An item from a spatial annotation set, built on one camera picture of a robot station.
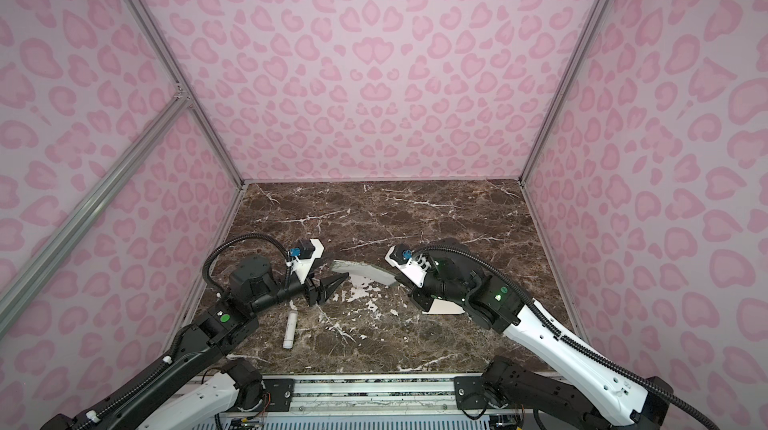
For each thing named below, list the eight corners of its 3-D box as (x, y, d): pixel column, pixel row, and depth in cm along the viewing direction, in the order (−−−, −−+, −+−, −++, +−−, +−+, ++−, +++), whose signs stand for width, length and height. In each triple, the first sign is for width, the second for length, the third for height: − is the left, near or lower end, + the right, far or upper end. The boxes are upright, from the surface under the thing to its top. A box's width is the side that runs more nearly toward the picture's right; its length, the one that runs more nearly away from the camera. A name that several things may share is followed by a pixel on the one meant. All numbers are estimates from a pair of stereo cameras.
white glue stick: (284, 348, 82) (282, 346, 81) (290, 313, 89) (288, 310, 87) (293, 348, 82) (290, 346, 81) (298, 313, 89) (296, 310, 87)
